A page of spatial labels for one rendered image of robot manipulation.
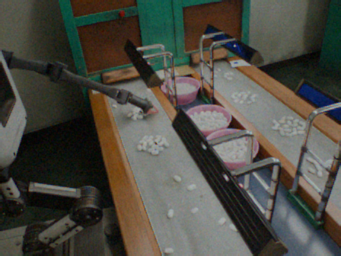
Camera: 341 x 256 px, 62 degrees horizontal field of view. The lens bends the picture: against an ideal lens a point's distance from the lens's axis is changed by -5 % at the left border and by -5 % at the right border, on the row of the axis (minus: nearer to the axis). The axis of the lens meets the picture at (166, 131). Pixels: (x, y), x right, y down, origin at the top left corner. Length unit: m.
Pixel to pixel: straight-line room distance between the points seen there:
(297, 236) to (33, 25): 2.55
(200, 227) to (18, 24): 2.32
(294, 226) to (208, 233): 0.36
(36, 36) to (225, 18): 1.64
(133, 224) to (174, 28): 1.49
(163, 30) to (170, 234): 1.49
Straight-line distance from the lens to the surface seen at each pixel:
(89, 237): 1.57
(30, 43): 2.94
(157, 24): 2.20
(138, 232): 1.15
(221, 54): 2.39
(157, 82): 1.44
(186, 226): 1.18
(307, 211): 1.31
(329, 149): 1.60
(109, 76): 2.17
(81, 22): 2.10
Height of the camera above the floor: 1.68
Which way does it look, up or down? 35 degrees down
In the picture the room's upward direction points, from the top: 7 degrees counter-clockwise
